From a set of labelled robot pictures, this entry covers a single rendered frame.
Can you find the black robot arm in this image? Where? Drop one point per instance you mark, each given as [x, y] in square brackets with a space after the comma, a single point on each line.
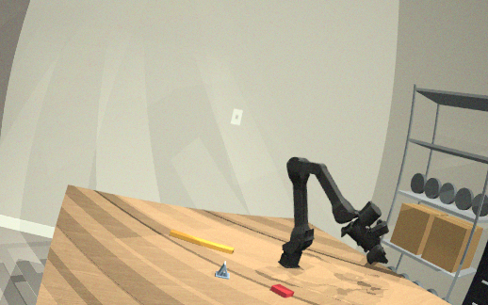
[301, 237]

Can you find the yellow bar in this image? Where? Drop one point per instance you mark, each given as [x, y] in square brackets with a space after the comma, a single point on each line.
[202, 242]

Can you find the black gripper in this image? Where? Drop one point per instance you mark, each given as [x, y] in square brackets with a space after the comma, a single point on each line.
[376, 252]

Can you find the red rectangular block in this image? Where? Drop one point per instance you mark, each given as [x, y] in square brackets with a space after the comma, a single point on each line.
[282, 291]

